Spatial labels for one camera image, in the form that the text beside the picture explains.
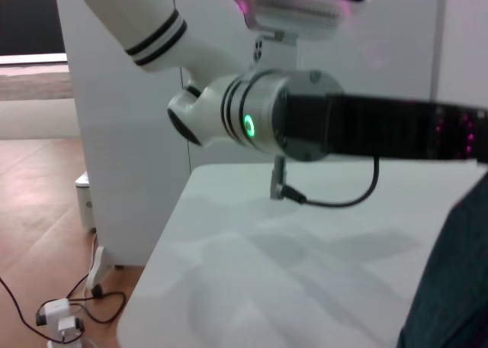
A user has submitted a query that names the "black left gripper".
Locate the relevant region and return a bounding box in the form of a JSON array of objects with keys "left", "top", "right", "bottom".
[{"left": 279, "top": 90, "right": 488, "bottom": 165}]

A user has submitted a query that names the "dark teal fabric bag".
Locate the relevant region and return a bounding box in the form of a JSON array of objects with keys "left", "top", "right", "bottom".
[{"left": 396, "top": 172, "right": 488, "bottom": 348}]

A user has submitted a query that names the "white floor appliance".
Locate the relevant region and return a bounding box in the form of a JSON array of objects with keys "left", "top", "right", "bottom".
[{"left": 74, "top": 171, "right": 97, "bottom": 234}]

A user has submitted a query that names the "white stand foot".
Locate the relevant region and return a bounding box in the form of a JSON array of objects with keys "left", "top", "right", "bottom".
[{"left": 83, "top": 244, "right": 116, "bottom": 298}]

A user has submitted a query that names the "white power adapter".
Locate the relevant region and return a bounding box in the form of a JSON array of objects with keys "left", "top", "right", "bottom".
[
  {"left": 35, "top": 298, "right": 72, "bottom": 327},
  {"left": 47, "top": 314, "right": 85, "bottom": 348}
]

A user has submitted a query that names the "black panel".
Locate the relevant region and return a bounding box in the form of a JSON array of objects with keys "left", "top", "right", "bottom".
[{"left": 0, "top": 0, "right": 66, "bottom": 56}]

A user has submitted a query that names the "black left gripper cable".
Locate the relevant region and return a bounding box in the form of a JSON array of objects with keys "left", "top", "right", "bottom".
[{"left": 268, "top": 155, "right": 381, "bottom": 208}]

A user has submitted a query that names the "black floor cable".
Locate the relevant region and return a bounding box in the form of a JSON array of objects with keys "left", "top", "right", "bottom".
[{"left": 68, "top": 289, "right": 127, "bottom": 325}]

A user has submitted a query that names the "purple floor cable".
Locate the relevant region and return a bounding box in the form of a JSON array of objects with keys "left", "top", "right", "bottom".
[{"left": 0, "top": 275, "right": 92, "bottom": 343}]

